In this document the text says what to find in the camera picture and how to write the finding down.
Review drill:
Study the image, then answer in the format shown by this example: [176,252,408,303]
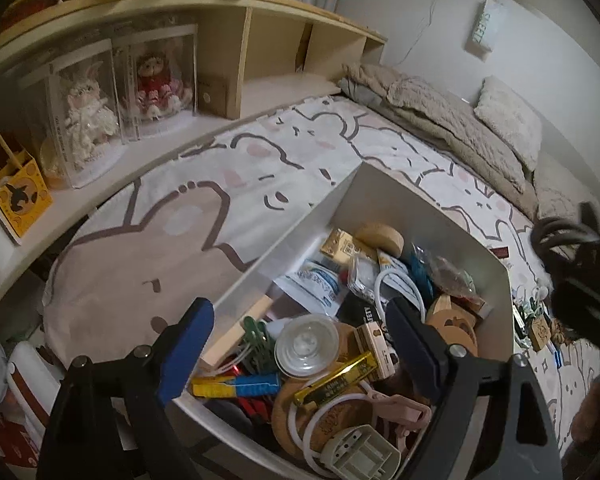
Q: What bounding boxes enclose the clear round plastic lid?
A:
[275,314,340,378]

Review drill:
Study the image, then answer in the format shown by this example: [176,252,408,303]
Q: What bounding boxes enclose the gold foil packet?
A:
[294,351,376,407]

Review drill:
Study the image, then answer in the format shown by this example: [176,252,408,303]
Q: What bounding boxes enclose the wooden stick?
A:
[0,105,26,171]

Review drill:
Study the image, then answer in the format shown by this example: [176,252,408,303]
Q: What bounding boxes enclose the white red container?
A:
[5,340,63,436]

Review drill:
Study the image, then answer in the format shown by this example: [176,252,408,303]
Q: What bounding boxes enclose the small beige carton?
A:
[355,322,398,383]

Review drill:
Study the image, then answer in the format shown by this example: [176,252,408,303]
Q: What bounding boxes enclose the red dress doll case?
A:
[112,25,201,141]

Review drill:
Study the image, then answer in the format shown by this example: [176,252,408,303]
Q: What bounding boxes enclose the thin wall cable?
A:
[402,0,453,63]

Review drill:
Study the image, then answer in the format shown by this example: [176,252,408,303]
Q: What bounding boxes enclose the black packet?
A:
[337,292,386,331]

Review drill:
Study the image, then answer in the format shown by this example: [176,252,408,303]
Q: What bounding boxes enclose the engraved wooden square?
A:
[527,316,553,351]

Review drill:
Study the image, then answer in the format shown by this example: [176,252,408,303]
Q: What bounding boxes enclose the clear bag brown contents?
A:
[412,245,476,301]

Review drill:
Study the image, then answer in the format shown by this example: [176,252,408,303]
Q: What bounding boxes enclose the red printed box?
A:
[0,407,43,468]

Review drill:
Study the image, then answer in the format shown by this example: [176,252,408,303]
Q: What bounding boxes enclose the white cable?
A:
[374,267,426,321]
[287,385,381,476]

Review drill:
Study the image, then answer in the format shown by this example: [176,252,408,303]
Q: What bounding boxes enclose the beige fluffy blanket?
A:
[337,62,538,206]

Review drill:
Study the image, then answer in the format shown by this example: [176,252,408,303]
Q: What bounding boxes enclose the white wall sign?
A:
[464,0,506,53]

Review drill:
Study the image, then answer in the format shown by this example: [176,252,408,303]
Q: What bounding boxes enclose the wooden shelf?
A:
[0,0,388,311]

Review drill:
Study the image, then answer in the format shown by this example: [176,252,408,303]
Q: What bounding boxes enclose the person's right forearm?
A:
[570,372,600,443]

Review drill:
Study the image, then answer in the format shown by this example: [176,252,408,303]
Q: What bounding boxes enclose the wooden cat coaster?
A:
[425,294,481,356]

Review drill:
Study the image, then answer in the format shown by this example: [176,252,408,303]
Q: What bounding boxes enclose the yellow cardboard box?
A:
[0,150,53,238]

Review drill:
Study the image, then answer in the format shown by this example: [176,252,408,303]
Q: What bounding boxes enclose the white storage box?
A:
[172,160,518,480]

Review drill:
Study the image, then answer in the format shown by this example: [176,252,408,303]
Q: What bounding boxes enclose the white blue sachet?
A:
[275,259,348,317]

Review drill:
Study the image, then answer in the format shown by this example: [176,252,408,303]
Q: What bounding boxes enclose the grey plug adapter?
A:
[322,424,403,480]

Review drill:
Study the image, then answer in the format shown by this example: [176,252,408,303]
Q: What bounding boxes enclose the wooden block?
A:
[200,294,273,368]

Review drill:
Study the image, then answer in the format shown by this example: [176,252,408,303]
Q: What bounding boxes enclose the cream fluffy pillow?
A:
[474,76,543,171]

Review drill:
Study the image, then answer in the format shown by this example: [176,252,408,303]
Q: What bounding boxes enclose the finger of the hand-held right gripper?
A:
[531,204,600,273]
[552,280,600,346]

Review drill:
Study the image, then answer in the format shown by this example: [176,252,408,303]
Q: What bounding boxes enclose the white bunny doll case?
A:
[17,37,126,188]

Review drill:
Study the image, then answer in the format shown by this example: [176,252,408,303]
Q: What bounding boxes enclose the oval wooden box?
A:
[355,223,406,261]

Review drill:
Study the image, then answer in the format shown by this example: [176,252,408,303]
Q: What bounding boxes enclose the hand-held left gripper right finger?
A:
[385,298,563,480]

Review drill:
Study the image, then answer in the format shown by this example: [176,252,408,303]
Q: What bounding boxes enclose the yellow snack packet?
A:
[321,227,376,266]

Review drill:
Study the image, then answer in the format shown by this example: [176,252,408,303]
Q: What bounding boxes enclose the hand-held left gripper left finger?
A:
[37,297,216,480]

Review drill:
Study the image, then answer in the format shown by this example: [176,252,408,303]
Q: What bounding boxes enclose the pink plastic item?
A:
[367,392,433,453]

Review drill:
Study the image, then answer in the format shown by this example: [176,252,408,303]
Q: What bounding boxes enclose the brown cardboard box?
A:
[198,74,241,120]

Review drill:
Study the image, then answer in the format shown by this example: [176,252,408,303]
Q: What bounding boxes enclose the cork coaster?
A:
[272,377,381,461]

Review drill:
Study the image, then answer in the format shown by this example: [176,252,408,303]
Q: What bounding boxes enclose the printed bed sheet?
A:
[42,95,600,461]

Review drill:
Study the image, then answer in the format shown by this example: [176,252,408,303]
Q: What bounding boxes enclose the yellow blue packet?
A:
[190,374,283,401]

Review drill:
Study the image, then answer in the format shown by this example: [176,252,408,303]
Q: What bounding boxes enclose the beige fluffy pillow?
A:
[532,152,600,226]

